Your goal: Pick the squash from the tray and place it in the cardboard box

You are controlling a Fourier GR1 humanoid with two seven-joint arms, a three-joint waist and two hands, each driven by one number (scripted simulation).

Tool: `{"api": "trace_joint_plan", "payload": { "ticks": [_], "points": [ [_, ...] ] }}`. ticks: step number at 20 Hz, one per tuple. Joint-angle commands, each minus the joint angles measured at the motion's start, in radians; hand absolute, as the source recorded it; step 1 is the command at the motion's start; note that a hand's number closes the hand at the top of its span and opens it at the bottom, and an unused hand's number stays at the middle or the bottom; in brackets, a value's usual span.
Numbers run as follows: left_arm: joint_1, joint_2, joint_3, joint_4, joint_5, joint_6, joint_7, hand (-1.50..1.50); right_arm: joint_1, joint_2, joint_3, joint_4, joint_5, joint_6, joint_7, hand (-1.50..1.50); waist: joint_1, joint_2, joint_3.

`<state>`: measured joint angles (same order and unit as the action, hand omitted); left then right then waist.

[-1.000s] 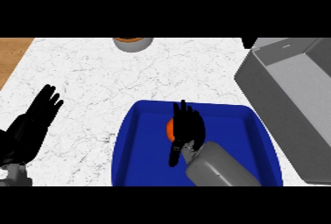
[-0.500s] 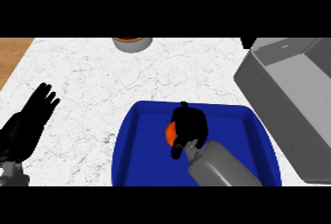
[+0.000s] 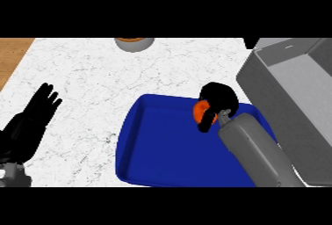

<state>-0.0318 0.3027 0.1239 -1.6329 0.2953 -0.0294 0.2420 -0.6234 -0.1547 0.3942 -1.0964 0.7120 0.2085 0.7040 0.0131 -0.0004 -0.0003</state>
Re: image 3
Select black object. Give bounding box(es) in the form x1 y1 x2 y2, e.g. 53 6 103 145
242 38 261 50

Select grey cardboard box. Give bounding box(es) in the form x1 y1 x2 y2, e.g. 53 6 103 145
235 38 332 187

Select blue tray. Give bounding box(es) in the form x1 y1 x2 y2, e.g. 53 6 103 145
114 93 277 188

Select orange squash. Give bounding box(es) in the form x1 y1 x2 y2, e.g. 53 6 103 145
192 99 220 126

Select grey pot with brown top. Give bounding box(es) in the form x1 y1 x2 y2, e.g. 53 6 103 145
114 38 155 54

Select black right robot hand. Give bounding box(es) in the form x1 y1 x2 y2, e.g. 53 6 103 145
198 82 239 134

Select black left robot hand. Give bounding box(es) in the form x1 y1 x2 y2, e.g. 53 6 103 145
0 83 63 163

